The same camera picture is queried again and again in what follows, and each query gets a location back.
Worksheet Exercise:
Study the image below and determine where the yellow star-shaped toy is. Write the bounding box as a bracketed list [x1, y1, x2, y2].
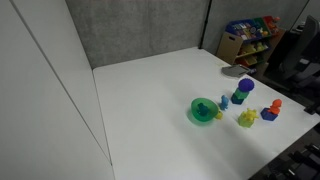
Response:
[241, 107, 260, 122]

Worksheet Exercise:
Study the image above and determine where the translucent green bowl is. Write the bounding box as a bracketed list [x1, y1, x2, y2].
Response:
[190, 97, 217, 126]

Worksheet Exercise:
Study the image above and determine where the blue toy block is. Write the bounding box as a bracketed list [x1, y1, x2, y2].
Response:
[260, 107, 280, 122]
[230, 93, 246, 106]

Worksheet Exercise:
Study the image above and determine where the gray flat object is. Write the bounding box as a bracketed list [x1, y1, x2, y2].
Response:
[221, 64, 250, 79]

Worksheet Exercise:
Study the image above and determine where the green toy block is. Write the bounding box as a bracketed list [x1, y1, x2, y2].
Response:
[234, 87, 250, 100]

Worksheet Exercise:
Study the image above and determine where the lime green block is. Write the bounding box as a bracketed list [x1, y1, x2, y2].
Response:
[237, 112, 255, 128]

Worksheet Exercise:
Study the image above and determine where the teal toy figure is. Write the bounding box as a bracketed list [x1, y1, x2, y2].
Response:
[197, 102, 210, 117]

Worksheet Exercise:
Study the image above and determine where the blue toy figure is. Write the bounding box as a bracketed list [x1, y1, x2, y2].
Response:
[219, 94, 231, 111]

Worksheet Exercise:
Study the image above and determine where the black partition strip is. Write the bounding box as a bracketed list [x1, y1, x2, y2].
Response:
[198, 0, 213, 50]

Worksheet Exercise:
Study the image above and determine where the wooden toy shelf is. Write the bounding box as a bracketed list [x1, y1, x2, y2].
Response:
[215, 15, 287, 73]

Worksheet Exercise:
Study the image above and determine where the blue storage bin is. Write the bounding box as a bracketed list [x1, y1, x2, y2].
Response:
[225, 19, 264, 42]

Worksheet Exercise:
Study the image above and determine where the yellow storage bin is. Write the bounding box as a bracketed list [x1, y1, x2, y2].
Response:
[239, 41, 269, 56]

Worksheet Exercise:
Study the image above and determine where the orange toy figure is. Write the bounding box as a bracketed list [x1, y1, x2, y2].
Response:
[268, 98, 283, 115]

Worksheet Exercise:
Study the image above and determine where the green storage bin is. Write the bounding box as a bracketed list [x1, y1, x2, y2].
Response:
[253, 17, 273, 36]

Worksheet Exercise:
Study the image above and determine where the red storage bin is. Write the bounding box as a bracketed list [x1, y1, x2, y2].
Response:
[263, 15, 281, 34]

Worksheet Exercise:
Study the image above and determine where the black office chair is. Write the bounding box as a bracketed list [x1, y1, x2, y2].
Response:
[266, 14, 320, 98]

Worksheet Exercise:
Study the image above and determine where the black equipment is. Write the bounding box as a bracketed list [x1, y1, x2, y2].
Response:
[250, 123, 320, 180]

